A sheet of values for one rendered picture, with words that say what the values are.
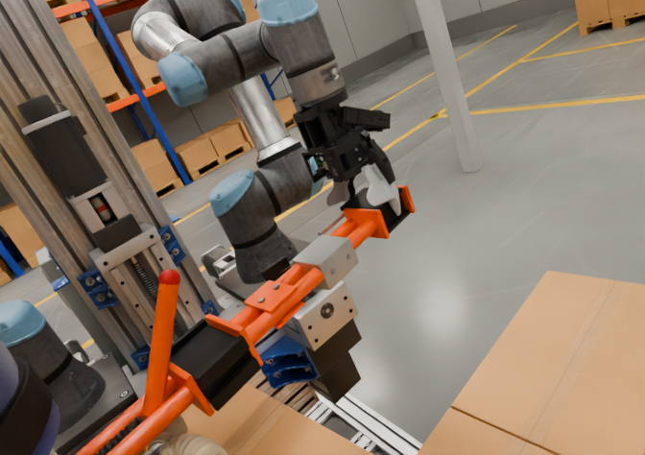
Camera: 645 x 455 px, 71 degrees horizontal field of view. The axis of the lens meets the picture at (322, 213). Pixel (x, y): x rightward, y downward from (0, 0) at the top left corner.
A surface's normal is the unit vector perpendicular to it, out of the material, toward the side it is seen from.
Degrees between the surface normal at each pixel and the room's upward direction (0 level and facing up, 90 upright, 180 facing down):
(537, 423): 0
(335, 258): 91
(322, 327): 90
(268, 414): 1
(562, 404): 0
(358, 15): 90
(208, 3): 77
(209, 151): 90
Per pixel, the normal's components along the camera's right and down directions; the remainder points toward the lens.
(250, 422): -0.36, -0.85
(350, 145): 0.68, 0.02
